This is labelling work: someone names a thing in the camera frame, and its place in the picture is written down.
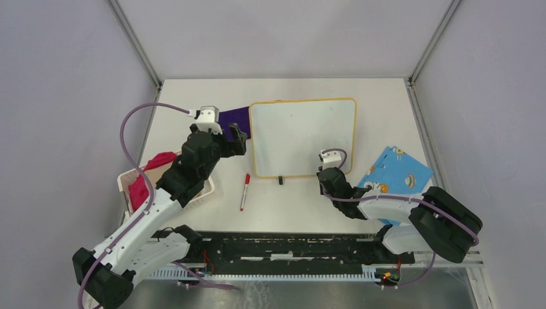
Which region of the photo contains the red capped whiteboard marker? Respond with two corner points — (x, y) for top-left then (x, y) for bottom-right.
(240, 174), (251, 211)

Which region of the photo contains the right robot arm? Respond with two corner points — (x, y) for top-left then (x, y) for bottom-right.
(317, 167), (483, 263)

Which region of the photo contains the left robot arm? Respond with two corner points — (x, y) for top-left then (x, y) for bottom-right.
(73, 123), (247, 308)

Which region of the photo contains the yellow framed whiteboard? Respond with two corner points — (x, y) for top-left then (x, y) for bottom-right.
(249, 97), (358, 178)

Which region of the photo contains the purple cloth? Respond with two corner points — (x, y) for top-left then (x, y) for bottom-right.
(218, 106), (251, 141)

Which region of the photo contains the white plastic basket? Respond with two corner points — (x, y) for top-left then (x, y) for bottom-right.
(117, 152), (215, 214)

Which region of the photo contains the red cloth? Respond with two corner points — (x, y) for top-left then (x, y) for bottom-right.
(127, 152), (178, 213)

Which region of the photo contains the blue cartoon print cloth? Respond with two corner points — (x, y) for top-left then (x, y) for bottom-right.
(357, 146), (433, 226)

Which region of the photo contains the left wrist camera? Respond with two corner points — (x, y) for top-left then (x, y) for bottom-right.
(188, 106), (223, 135)

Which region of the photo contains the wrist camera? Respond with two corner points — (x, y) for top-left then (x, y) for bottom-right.
(319, 151), (344, 171)
(188, 106), (223, 135)

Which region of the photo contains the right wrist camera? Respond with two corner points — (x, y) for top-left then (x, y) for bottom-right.
(319, 151), (344, 171)

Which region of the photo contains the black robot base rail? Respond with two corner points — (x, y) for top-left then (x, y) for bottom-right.
(177, 231), (415, 275)

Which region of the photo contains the left aluminium frame post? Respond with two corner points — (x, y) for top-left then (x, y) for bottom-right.
(106, 0), (163, 91)

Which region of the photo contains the white slotted cable duct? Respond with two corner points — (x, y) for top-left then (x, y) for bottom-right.
(147, 266), (381, 283)

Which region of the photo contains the grey aluminium frame post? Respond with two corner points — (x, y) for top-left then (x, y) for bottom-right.
(408, 0), (464, 86)

